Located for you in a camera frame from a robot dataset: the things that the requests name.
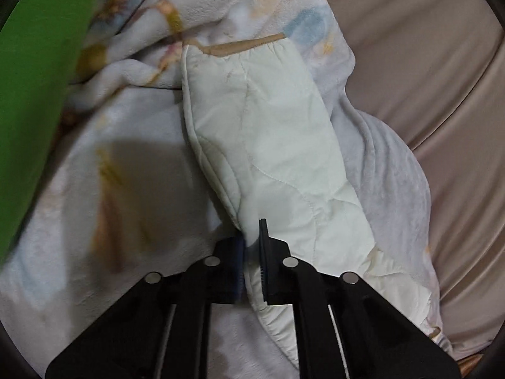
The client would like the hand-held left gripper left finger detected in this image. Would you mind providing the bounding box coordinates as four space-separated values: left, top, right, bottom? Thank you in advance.
45 237 247 379

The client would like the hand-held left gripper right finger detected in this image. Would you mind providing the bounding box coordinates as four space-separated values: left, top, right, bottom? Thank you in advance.
258 218 461 379

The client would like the floral fleece blanket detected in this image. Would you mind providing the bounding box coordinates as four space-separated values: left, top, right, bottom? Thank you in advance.
0 0 454 379

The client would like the beige bed sheet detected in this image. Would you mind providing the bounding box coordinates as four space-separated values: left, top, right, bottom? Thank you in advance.
321 0 505 361

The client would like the white quilted jacket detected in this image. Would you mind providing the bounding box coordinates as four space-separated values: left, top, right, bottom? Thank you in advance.
181 35 435 371

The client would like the green cloth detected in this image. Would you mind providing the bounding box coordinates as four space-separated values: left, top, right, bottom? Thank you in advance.
0 0 108 266

